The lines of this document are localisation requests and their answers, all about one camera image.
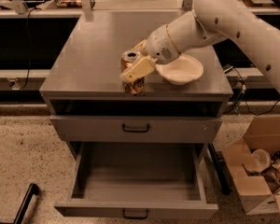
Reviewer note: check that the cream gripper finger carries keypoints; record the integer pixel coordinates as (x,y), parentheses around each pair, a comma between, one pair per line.
(141,47)
(141,68)

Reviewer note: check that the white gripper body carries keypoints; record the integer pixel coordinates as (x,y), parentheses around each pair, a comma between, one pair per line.
(159,45)

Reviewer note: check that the orange soda can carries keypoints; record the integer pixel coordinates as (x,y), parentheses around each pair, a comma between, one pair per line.
(132,84)

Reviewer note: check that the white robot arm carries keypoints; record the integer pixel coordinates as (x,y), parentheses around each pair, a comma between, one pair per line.
(207,23)

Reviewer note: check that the grey drawer cabinet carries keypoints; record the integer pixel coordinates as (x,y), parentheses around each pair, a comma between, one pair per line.
(88,102)

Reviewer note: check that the grey upper drawer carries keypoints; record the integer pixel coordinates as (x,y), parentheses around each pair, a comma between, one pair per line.
(135,129)

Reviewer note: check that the grey open middle drawer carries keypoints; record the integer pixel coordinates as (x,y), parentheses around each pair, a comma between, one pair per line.
(137,181)

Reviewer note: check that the white paper bowl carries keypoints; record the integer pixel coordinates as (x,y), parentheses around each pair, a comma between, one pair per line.
(181,71)

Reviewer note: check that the black floor leg right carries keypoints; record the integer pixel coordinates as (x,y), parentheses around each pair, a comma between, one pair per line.
(225,189)

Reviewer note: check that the cardboard box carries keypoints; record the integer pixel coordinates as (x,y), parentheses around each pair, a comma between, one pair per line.
(253,190)

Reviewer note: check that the white cup in box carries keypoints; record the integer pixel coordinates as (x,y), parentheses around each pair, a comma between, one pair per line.
(262,159)

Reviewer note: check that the black bar on floor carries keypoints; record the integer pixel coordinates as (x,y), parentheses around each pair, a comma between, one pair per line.
(33,190)

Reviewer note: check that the dark crumpled bag in box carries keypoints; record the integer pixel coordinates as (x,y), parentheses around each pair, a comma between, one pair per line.
(272,173)

